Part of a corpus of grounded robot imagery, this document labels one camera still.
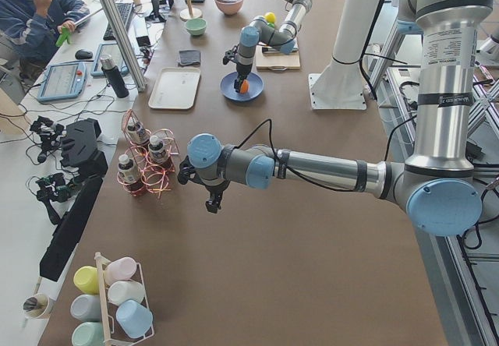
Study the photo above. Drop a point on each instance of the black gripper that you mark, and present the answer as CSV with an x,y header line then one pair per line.
x,y
214,188
242,68

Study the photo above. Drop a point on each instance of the cream rabbit tray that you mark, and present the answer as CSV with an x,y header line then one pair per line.
x,y
175,88

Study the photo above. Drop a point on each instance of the orange fruit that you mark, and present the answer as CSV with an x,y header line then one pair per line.
x,y
244,88

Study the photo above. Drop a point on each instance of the pink bowl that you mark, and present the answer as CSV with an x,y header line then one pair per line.
x,y
230,8

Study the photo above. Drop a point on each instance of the tea bottle top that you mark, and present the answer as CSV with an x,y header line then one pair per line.
x,y
137,133

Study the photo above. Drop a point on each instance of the copper wire bottle rack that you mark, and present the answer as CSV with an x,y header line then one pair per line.
x,y
155,177

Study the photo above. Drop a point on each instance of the wooden cutting board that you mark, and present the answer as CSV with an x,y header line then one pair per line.
x,y
279,62

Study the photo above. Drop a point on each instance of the grey folded cloth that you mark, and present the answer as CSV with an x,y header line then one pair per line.
x,y
189,57

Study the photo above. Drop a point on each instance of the black water bottle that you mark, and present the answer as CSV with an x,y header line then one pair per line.
x,y
113,76

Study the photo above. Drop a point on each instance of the wooden stand base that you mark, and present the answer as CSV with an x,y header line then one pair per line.
x,y
190,12

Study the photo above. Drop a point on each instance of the cup rack with cups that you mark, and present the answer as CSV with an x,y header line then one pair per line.
x,y
112,308

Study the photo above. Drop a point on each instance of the paper cup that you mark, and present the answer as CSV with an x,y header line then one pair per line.
x,y
38,306

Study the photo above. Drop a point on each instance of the yellow lemon upper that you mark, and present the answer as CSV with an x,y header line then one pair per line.
x,y
270,17

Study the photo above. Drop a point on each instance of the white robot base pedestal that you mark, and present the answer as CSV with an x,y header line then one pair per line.
x,y
340,84

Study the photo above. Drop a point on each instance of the tea bottle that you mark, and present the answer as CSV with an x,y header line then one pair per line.
x,y
137,133
158,153
130,176

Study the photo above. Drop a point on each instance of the seated person blue hoodie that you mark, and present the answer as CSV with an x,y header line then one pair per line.
x,y
33,26

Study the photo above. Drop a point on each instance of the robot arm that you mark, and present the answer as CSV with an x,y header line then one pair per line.
x,y
258,31
434,184

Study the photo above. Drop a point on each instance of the tea bottle lower left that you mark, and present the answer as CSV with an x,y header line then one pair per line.
x,y
158,153

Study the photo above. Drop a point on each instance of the tea bottle lower right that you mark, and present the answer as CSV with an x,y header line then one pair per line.
x,y
130,176

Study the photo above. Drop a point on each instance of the green bowl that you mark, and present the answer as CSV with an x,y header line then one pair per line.
x,y
196,27

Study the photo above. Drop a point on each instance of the blue plate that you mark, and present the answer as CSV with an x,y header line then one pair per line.
x,y
256,86

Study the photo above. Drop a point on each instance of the teach pendant near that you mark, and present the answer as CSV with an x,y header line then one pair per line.
x,y
63,81

